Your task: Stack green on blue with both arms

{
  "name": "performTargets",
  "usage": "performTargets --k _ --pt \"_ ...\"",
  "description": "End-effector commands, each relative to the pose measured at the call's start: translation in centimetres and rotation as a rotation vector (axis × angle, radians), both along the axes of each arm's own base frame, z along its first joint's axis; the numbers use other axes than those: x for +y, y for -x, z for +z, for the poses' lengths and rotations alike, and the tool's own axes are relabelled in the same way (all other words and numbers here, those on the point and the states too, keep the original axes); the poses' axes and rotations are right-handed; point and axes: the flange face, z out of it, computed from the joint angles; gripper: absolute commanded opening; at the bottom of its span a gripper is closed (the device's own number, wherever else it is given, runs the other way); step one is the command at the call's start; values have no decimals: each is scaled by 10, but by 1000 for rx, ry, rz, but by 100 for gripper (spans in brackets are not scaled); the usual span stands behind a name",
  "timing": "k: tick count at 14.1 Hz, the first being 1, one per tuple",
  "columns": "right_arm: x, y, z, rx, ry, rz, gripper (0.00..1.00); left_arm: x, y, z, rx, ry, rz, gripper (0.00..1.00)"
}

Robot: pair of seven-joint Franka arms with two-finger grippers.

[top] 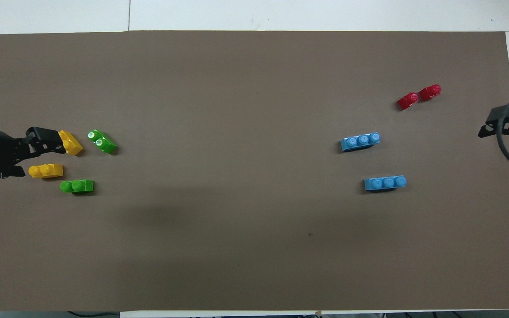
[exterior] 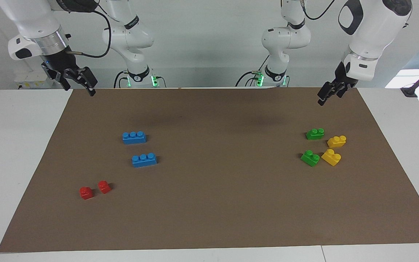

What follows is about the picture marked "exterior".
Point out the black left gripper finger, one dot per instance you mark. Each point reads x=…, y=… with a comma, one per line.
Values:
x=341, y=91
x=326, y=92

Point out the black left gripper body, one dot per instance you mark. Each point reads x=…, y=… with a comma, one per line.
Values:
x=342, y=78

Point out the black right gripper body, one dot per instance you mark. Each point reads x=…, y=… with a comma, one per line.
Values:
x=58, y=63

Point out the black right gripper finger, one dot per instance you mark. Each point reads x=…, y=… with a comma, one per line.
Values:
x=90, y=82
x=59, y=79

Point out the green two-stud toy brick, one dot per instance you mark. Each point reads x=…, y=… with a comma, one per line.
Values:
x=315, y=134
x=310, y=159

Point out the blue three-stud toy brick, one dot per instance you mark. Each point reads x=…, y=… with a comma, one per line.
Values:
x=134, y=138
x=144, y=161

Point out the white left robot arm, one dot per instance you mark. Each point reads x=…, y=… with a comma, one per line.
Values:
x=373, y=32

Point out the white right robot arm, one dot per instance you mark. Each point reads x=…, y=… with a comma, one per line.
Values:
x=31, y=18

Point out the yellow two-stud toy brick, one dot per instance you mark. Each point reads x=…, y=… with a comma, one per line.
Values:
x=336, y=142
x=330, y=158

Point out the red small toy brick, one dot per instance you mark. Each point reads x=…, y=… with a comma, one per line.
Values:
x=104, y=187
x=86, y=193

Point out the brown table mat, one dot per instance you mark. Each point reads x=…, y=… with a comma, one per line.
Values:
x=209, y=203

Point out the white wall socket box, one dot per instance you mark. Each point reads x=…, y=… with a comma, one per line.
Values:
x=31, y=80

